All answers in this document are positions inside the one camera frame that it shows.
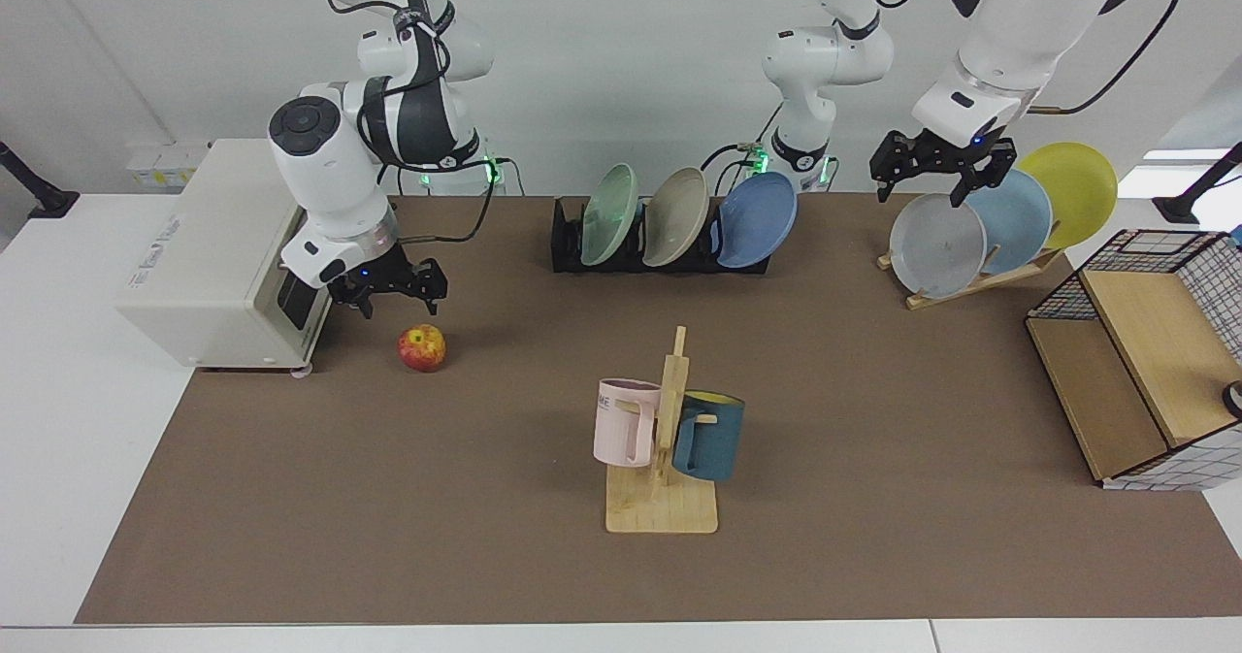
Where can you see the brown table cloth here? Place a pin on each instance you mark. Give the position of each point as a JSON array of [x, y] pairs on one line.
[[485, 498]]

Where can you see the grey plate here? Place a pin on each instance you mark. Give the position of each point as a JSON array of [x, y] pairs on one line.
[[936, 245]]

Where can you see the beige plate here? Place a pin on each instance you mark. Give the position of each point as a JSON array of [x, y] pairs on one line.
[[676, 216]]

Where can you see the dark teal mug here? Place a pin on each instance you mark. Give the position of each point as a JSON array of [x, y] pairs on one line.
[[716, 440]]

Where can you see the pale green plate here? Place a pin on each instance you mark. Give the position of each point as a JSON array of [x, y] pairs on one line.
[[609, 214]]

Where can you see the small dark round object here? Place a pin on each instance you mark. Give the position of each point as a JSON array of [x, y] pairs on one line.
[[1234, 401]]

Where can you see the white socket box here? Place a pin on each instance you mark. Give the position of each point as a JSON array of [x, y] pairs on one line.
[[160, 166]]

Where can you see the pink mug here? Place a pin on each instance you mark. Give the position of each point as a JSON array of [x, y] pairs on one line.
[[616, 425]]

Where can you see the pale toaster oven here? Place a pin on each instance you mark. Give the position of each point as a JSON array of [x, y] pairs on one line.
[[209, 265]]

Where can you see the black dish rack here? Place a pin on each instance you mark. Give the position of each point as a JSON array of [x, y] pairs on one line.
[[568, 245]]

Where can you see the yellow plate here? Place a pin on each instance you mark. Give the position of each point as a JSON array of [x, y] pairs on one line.
[[1072, 187]]

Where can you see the wooden plate rack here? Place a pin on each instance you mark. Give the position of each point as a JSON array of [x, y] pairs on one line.
[[970, 284]]

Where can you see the red yellow apple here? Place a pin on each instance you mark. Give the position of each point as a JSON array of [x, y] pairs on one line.
[[422, 348]]

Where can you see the wooden cup stand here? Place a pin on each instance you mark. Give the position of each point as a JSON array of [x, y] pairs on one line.
[[662, 507]]

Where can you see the light blue plate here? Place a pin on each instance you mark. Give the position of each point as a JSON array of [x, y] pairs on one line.
[[1014, 221]]

